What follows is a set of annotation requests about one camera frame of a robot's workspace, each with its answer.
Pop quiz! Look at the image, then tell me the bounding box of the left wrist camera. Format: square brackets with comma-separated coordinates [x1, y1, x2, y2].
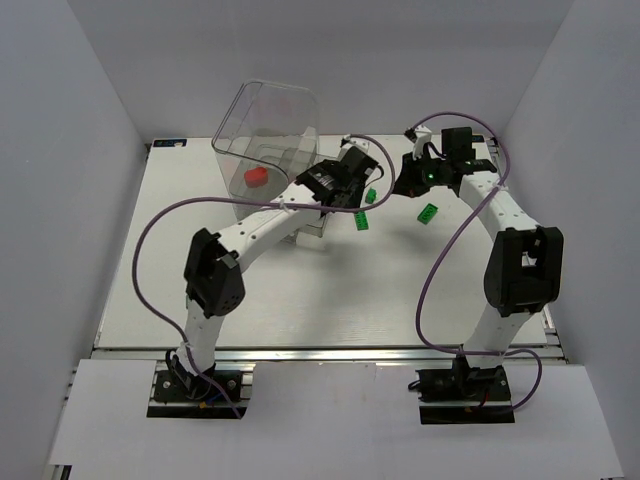
[340, 135, 370, 153]

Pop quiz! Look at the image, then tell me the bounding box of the small green cube brick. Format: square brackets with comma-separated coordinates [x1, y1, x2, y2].
[364, 188, 377, 205]

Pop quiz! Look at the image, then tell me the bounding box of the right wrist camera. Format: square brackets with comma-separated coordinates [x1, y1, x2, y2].
[404, 125, 433, 159]

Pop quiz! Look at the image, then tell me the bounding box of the red rounded brick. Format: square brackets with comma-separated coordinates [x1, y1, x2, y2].
[243, 167, 269, 189]

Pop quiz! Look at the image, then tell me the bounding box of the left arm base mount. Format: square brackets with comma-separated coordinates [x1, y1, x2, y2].
[146, 369, 251, 420]

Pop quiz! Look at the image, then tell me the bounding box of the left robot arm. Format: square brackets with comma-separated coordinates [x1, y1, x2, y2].
[168, 145, 379, 400]

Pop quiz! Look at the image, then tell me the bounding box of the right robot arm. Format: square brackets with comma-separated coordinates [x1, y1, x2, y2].
[394, 127, 564, 389]

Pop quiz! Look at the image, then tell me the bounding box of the clear plastic drawer cover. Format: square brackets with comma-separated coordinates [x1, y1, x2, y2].
[211, 80, 319, 220]

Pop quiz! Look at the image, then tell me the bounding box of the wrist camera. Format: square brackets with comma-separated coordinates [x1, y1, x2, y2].
[340, 135, 370, 153]
[404, 125, 433, 159]

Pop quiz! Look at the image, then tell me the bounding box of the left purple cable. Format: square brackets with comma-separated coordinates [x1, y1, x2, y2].
[130, 133, 397, 419]

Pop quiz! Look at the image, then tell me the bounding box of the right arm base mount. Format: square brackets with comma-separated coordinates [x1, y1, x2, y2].
[407, 367, 515, 426]

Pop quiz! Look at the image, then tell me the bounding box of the dark green long brick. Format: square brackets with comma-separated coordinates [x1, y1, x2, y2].
[354, 211, 370, 231]

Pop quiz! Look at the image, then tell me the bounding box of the left blue table label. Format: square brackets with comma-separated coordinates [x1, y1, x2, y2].
[152, 138, 187, 148]

